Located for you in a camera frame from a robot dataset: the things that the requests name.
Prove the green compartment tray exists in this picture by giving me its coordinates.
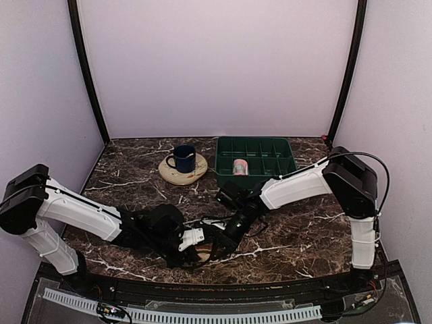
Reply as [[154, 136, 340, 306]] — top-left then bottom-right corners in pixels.
[[215, 136, 297, 188]]

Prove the pink patterned sock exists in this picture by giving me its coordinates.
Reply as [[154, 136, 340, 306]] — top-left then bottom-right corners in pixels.
[[232, 159, 249, 176]]

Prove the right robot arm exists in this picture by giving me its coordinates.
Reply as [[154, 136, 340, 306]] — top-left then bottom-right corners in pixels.
[[217, 146, 384, 293]]

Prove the dark blue mug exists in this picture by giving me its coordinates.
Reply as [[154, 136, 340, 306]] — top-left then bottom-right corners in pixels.
[[165, 144, 196, 173]]

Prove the black left frame post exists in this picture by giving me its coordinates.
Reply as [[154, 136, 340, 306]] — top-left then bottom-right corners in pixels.
[[67, 0, 111, 146]]

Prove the black front rail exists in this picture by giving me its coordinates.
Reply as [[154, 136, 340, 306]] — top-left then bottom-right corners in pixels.
[[65, 273, 374, 304]]

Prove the white slotted cable duct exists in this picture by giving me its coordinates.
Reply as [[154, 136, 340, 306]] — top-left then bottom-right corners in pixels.
[[43, 288, 322, 323]]

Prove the black frame post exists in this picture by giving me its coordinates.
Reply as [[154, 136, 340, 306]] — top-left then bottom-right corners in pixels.
[[67, 0, 111, 146], [327, 0, 368, 142]]

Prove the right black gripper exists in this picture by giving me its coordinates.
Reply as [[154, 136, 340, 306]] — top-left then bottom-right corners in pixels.
[[210, 207, 254, 261]]

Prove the beige striped sock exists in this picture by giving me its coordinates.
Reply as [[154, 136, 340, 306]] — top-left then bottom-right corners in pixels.
[[196, 248, 217, 263]]

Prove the black right frame post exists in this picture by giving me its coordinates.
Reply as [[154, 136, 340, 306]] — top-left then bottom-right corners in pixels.
[[327, 0, 368, 142]]

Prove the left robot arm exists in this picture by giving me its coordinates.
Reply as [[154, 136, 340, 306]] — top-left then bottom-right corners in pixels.
[[1, 164, 205, 294]]

